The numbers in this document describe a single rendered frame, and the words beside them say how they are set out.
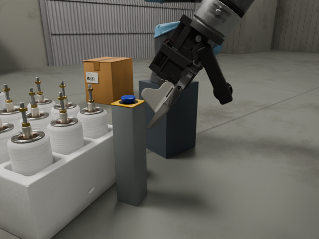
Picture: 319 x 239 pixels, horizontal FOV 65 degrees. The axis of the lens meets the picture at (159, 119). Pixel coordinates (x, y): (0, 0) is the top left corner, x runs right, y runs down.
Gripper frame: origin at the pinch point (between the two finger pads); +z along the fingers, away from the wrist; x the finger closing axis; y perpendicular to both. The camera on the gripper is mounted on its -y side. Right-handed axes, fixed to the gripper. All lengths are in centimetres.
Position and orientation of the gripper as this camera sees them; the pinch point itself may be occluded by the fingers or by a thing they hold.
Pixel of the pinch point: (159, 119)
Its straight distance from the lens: 52.8
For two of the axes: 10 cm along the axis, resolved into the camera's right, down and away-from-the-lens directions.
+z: -5.3, 7.6, 3.7
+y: -8.2, -5.8, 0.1
